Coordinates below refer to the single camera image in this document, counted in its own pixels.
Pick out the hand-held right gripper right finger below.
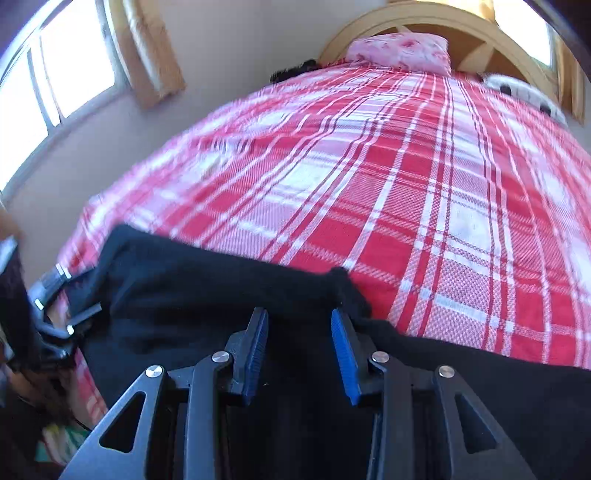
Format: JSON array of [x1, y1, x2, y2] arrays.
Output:
[[331, 307, 539, 480]]

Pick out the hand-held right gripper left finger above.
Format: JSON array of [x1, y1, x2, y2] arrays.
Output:
[[60, 307, 269, 480]]

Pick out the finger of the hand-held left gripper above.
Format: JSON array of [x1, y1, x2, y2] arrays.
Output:
[[34, 302, 103, 363], [28, 264, 100, 308]]

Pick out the black pants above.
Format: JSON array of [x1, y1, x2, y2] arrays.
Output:
[[65, 224, 591, 480]]

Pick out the colourful cloth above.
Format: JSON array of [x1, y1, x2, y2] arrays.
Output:
[[39, 415, 93, 468]]

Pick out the red plaid bed sheet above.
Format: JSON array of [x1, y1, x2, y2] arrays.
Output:
[[55, 62, 591, 430]]

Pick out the yellow side window curtain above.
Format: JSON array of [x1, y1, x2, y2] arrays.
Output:
[[108, 0, 187, 109]]

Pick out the dark cloth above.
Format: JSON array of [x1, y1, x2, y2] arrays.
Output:
[[269, 59, 320, 84]]

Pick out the pink floral pillow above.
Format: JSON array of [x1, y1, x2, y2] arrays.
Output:
[[345, 32, 451, 75]]

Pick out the white black patterned pillow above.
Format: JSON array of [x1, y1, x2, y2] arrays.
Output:
[[480, 74, 568, 125]]

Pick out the wooden arched headboard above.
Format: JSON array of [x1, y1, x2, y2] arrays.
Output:
[[318, 2, 561, 104]]

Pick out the yellow narrow curtain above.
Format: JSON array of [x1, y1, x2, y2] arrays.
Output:
[[551, 28, 587, 125]]

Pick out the window behind headboard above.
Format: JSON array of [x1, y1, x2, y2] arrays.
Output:
[[492, 0, 557, 68]]

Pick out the side wall window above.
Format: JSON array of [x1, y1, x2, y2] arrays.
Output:
[[0, 0, 130, 192]]

